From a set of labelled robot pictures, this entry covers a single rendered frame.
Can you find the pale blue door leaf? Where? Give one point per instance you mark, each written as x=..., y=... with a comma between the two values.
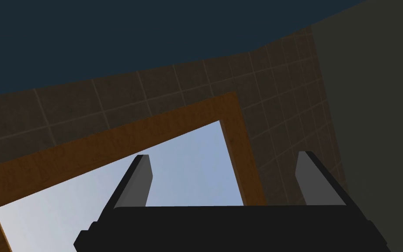
x=184, y=168

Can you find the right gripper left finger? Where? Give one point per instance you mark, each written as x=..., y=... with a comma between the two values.
x=136, y=185

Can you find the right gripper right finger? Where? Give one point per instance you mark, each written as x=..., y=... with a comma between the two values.
x=316, y=183

